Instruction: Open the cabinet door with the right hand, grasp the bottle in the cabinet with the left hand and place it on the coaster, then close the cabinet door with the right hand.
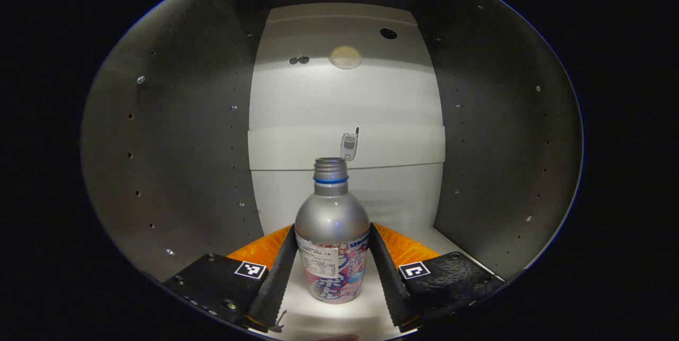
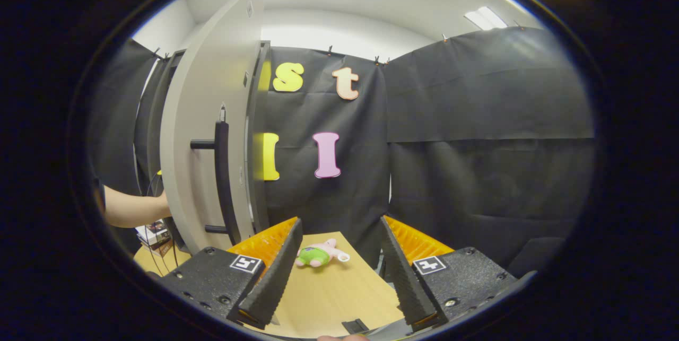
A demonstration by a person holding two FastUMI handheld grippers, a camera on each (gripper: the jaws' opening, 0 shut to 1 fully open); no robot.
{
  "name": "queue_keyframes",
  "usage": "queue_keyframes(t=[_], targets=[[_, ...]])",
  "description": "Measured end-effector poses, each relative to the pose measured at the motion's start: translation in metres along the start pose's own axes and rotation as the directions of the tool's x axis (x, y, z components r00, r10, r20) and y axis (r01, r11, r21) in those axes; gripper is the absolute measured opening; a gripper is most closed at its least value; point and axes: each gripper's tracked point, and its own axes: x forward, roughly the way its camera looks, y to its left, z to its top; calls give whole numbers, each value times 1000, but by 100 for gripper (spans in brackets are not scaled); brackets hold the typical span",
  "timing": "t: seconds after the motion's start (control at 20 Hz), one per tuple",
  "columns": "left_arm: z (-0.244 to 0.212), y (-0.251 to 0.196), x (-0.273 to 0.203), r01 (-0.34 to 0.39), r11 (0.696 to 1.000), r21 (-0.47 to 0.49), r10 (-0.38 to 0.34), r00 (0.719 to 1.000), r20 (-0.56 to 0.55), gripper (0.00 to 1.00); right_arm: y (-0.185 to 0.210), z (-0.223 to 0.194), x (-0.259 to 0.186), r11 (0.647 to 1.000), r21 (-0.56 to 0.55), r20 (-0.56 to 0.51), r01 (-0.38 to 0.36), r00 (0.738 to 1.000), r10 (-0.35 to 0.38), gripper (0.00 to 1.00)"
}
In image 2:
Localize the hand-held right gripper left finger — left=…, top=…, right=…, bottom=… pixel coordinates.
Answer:
left=158, top=217, right=304, bottom=330

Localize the green pink plush toy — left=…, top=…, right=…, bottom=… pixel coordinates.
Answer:
left=295, top=238, right=351, bottom=269

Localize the narrow ceiling light panel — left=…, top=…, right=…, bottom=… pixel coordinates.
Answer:
left=464, top=6, right=510, bottom=32

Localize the beige cabinet door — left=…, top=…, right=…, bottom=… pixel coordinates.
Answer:
left=159, top=0, right=260, bottom=255

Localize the black backdrop cloth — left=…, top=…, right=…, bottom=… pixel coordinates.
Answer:
left=88, top=25, right=597, bottom=278

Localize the white portrait cover book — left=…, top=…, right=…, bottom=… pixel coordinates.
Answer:
left=135, top=219, right=171, bottom=243

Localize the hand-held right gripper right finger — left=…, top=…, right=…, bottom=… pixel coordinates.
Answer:
left=379, top=215, right=519, bottom=333

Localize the black cabinet door handle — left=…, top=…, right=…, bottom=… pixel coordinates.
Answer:
left=189, top=120, right=242, bottom=247

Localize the thin dark book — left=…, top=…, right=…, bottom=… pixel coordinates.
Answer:
left=139, top=238, right=176, bottom=258

